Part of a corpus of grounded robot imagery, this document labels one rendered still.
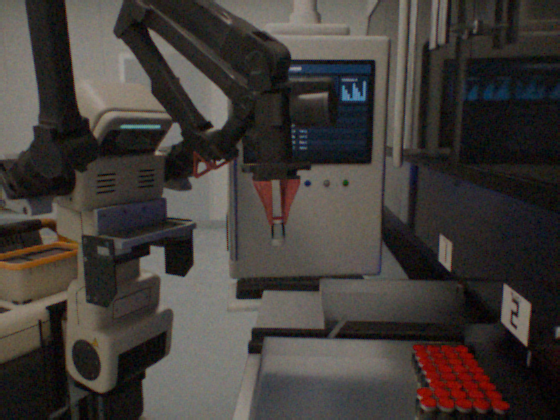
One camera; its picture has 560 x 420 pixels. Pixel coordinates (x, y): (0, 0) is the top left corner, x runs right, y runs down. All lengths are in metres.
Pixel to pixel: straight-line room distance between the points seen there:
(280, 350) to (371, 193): 0.78
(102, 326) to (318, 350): 0.58
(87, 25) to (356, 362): 6.13
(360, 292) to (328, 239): 0.37
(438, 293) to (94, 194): 0.84
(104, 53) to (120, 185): 5.40
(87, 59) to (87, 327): 5.57
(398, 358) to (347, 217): 0.72
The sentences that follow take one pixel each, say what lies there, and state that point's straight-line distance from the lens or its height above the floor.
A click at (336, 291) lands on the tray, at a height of 0.88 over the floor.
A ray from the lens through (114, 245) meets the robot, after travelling 1.10.
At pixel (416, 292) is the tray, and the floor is 0.89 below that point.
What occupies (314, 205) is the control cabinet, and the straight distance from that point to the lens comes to 1.51.
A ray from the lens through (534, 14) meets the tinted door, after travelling 0.80.
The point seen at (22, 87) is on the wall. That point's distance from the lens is 6.99.
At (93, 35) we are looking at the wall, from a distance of 6.64.
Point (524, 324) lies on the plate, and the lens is 0.75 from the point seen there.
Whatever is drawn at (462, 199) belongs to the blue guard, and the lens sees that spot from 0.98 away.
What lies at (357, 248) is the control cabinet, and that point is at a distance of 1.57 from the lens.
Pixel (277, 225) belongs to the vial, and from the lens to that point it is 0.76.
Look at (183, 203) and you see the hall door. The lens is 6.29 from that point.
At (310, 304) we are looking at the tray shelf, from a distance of 1.13.
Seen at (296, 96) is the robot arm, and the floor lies 1.33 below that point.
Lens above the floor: 1.28
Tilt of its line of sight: 10 degrees down
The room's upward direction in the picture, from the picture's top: straight up
